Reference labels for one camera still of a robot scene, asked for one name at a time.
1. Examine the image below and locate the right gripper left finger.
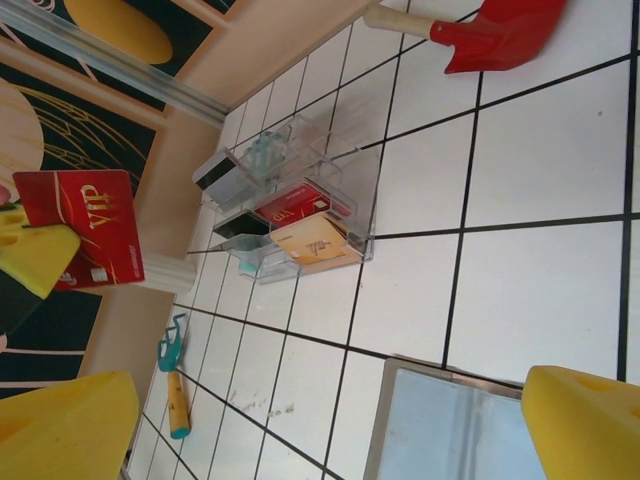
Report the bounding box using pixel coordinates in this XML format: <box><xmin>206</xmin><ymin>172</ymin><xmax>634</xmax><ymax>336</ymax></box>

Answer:
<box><xmin>0</xmin><ymin>369</ymin><xmax>141</xmax><ymax>480</ymax></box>

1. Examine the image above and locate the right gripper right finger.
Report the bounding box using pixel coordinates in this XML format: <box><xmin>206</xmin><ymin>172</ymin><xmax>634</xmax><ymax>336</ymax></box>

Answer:
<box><xmin>521</xmin><ymin>364</ymin><xmax>640</xmax><ymax>480</ymax></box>

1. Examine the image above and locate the red VIP card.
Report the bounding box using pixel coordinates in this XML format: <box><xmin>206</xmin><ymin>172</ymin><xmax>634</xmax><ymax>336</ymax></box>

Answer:
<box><xmin>12</xmin><ymin>168</ymin><xmax>147</xmax><ymax>292</ymax></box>
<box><xmin>254</xmin><ymin>182</ymin><xmax>334</xmax><ymax>227</ymax></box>

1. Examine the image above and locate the grey card holder wallet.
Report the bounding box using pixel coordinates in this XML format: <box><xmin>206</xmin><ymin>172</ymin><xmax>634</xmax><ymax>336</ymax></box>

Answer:
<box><xmin>363</xmin><ymin>357</ymin><xmax>551</xmax><ymax>480</ymax></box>

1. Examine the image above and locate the white card with black stripe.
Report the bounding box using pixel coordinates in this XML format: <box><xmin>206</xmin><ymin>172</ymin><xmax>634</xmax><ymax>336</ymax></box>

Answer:
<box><xmin>193</xmin><ymin>151</ymin><xmax>239</xmax><ymax>204</ymax></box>

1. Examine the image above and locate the gold VIP card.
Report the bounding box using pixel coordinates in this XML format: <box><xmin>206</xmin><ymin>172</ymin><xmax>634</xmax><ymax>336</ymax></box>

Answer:
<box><xmin>269</xmin><ymin>215</ymin><xmax>349</xmax><ymax>267</ymax></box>

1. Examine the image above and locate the clear acrylic card stand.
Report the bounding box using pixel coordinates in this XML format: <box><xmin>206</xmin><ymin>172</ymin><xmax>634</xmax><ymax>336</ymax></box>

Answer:
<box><xmin>187</xmin><ymin>113</ymin><xmax>381</xmax><ymax>286</ymax></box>

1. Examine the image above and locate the red toy shovel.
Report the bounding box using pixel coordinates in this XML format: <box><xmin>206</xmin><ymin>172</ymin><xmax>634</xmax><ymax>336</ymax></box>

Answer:
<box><xmin>363</xmin><ymin>0</ymin><xmax>569</xmax><ymax>75</ymax></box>

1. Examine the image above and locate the teal rake with wooden handle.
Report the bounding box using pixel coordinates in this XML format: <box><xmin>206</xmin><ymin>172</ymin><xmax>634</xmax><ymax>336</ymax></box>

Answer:
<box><xmin>157</xmin><ymin>312</ymin><xmax>194</xmax><ymax>441</ymax></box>

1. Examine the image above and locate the aluminium frame post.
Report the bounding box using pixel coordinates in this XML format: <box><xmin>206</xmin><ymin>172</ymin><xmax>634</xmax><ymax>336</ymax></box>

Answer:
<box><xmin>0</xmin><ymin>0</ymin><xmax>232</xmax><ymax>126</ymax></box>

